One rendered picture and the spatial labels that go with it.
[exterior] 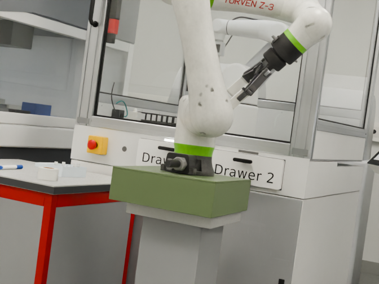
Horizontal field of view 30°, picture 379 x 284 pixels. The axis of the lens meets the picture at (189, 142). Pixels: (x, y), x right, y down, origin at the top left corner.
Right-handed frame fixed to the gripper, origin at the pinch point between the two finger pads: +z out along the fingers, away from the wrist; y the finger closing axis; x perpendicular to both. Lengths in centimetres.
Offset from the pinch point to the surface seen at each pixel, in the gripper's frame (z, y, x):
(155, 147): 44, -39, 4
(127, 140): 52, -47, -4
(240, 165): 20.4, -23.5, 27.5
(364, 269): 77, -275, 245
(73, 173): 66, -18, -14
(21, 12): 57, -85, -70
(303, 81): -16.9, -28.5, 20.2
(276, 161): 8.7, -19.2, 33.5
